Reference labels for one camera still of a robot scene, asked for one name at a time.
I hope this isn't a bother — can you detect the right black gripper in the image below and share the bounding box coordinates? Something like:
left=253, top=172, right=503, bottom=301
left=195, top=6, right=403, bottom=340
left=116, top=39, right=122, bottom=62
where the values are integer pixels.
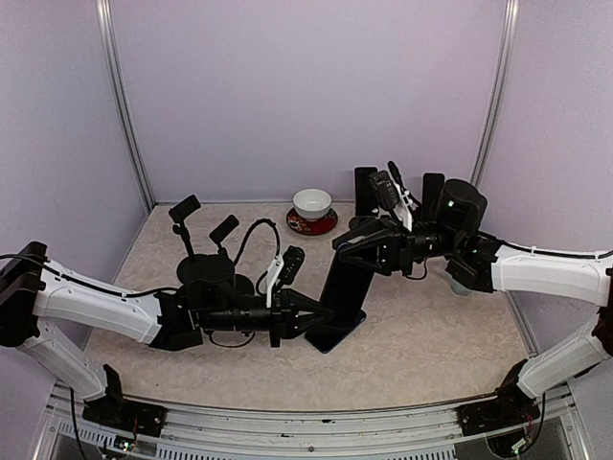
left=332, top=215, right=464, bottom=277

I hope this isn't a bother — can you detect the tall black phone stand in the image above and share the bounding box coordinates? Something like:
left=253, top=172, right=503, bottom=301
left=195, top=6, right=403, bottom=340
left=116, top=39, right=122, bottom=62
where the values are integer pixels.
left=209, top=215, right=255, bottom=295
left=169, top=195, right=209, bottom=286

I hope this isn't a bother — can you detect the left aluminium corner post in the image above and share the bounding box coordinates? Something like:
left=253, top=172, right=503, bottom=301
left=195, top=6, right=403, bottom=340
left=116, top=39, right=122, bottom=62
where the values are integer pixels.
left=95, top=0, right=156, bottom=213

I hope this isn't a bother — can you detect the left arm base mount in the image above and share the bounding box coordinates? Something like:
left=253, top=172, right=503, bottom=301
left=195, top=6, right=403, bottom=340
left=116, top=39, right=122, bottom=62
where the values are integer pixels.
left=82, top=397, right=167, bottom=438

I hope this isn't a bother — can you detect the black phone blue edge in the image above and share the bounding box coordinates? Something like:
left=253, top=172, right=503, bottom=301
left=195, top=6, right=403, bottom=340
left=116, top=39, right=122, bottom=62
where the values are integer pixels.
left=305, top=311, right=367, bottom=355

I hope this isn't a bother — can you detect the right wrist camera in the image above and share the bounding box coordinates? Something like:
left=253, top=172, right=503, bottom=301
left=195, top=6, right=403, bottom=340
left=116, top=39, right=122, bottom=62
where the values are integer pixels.
left=369, top=160, right=419, bottom=231

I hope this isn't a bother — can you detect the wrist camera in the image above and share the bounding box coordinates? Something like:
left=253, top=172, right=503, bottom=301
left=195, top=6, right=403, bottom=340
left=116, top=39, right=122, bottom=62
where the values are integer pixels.
left=264, top=245, right=306, bottom=309
left=369, top=160, right=419, bottom=231

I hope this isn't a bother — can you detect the light blue mug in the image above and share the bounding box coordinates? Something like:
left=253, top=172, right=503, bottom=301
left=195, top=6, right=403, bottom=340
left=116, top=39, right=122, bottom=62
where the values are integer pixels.
left=450, top=280, right=472, bottom=296

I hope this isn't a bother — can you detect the right aluminium corner post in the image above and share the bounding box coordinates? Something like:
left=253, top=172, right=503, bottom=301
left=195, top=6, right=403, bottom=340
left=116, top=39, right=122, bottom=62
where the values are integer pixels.
left=470, top=0, right=520, bottom=189

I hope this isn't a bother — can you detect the red patterned saucer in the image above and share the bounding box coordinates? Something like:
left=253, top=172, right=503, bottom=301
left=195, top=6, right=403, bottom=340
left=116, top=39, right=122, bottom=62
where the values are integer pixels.
left=285, top=208, right=338, bottom=236

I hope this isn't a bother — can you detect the black phone white edge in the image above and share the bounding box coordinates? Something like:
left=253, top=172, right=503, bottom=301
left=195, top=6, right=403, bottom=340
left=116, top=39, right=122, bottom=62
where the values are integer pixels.
left=320, top=242, right=374, bottom=332

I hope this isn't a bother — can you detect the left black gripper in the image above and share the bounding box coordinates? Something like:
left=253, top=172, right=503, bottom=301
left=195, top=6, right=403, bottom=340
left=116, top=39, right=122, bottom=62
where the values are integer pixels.
left=200, top=287, right=333, bottom=347

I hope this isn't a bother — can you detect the aluminium front rail frame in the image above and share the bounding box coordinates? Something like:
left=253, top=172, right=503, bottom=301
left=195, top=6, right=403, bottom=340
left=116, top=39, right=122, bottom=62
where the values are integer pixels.
left=35, top=378, right=590, bottom=460

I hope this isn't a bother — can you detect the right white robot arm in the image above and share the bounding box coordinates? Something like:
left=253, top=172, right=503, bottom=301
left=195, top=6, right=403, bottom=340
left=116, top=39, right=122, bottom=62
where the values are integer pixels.
left=332, top=171, right=612, bottom=426

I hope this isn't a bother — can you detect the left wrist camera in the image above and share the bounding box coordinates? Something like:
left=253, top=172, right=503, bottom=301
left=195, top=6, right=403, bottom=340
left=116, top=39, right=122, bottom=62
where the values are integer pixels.
left=264, top=245, right=306, bottom=309

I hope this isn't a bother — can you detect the white ceramic bowl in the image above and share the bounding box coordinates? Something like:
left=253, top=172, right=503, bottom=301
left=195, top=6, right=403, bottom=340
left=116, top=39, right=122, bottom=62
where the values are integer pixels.
left=292, top=189, right=332, bottom=220

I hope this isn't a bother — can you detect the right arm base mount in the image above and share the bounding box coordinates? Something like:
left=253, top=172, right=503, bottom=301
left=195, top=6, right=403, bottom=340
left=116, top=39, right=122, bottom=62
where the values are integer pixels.
left=456, top=393, right=541, bottom=436

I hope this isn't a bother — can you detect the aluminium corner post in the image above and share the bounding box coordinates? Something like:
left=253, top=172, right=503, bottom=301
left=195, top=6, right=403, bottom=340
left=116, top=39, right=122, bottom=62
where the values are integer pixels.
left=95, top=0, right=156, bottom=213
left=470, top=0, right=520, bottom=189

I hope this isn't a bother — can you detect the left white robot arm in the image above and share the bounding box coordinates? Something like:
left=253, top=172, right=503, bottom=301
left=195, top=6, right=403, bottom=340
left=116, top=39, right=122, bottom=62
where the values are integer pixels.
left=1, top=241, right=332, bottom=426

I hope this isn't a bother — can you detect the tall black phone stand front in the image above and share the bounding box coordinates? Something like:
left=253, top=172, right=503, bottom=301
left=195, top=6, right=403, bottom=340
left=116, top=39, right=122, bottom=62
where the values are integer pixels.
left=209, top=215, right=255, bottom=295

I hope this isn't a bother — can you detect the tall black phone stand rear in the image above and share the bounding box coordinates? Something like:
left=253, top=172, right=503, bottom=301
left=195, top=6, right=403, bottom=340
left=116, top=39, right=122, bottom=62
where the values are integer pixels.
left=169, top=195, right=209, bottom=286

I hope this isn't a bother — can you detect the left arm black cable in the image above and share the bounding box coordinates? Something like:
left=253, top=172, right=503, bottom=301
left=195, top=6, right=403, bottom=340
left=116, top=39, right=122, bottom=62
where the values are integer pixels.
left=0, top=218, right=282, bottom=346

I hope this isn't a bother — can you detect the small round-base phone stand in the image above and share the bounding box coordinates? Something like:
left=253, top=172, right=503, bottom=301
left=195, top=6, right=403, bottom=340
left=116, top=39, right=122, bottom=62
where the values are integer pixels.
left=349, top=216, right=370, bottom=230

